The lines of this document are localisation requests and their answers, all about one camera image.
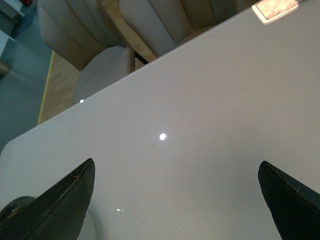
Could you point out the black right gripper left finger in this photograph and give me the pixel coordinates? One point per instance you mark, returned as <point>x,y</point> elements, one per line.
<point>57,214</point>

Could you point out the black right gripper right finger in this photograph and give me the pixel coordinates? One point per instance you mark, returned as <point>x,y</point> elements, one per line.
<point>294,207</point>

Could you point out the beige chair on left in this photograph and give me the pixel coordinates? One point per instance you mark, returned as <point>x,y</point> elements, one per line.
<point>84,34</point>

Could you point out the beige chair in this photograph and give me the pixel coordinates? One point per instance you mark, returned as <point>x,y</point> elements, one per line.
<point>164,25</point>
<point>84,34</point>

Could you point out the beige chair on right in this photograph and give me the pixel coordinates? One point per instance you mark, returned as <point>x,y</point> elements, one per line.
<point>164,25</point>

